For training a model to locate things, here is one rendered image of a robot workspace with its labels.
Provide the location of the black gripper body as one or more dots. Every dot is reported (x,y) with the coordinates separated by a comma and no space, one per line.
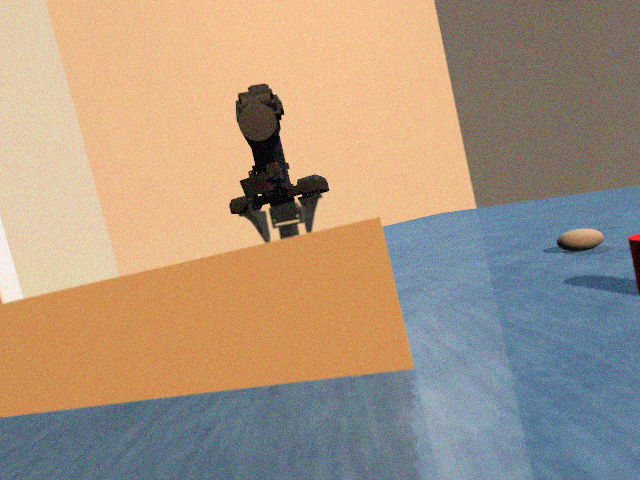
(313,184)

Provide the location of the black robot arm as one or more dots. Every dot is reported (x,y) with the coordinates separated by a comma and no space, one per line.
(258,113)

